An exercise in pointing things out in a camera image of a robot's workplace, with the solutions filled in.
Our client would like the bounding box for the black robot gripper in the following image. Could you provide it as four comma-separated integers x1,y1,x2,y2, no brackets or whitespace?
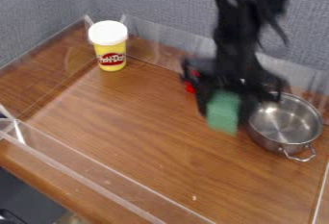
179,56,286,126

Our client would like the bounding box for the green foam block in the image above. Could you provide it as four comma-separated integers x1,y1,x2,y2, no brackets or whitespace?
205,90,240,136

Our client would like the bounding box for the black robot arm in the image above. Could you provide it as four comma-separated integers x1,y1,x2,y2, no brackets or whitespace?
180,0,286,131

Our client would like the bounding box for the red rectangular block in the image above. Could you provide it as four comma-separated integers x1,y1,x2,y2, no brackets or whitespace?
183,69,200,94

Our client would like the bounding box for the stainless steel pot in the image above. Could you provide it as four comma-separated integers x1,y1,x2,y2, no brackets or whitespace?
246,92,323,162

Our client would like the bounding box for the yellow Play-Doh can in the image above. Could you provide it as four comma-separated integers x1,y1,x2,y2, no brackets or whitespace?
86,20,128,71

